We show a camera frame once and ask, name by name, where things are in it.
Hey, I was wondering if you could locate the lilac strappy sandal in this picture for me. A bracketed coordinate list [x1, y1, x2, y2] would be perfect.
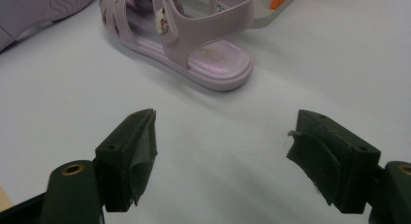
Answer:
[98, 0, 255, 92]

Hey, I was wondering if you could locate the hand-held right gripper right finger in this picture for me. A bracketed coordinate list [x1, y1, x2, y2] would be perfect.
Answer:
[286, 109, 411, 224]

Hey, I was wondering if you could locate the white shoe box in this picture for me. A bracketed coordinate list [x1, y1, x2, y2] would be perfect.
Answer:
[175, 0, 304, 29]

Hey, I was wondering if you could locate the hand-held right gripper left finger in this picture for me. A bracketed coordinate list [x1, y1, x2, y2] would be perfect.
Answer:
[40, 108, 159, 224]

